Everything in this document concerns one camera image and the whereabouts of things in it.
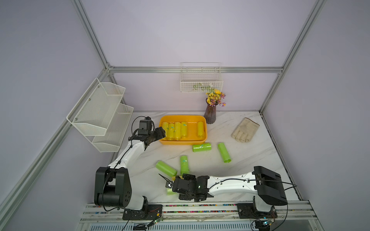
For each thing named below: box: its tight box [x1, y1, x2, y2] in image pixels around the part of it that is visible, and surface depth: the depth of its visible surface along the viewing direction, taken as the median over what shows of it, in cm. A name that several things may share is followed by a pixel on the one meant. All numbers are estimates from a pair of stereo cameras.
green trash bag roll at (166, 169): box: [155, 160, 178, 178], surface depth 88 cm
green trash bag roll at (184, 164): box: [180, 154, 190, 176], surface depth 88 cm
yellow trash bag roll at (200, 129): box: [197, 121, 206, 139], surface depth 106 cm
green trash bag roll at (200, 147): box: [192, 142, 212, 153], surface depth 97 cm
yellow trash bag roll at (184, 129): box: [181, 121, 188, 138], surface depth 106 cm
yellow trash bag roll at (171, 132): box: [167, 122, 175, 141], surface depth 104 cm
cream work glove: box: [230, 117, 260, 143], surface depth 110 cm
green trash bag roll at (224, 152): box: [217, 142, 232, 164], surface depth 96 cm
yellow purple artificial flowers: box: [205, 89, 227, 107], surface depth 97 cm
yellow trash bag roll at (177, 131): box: [174, 121, 182, 141], surface depth 104 cm
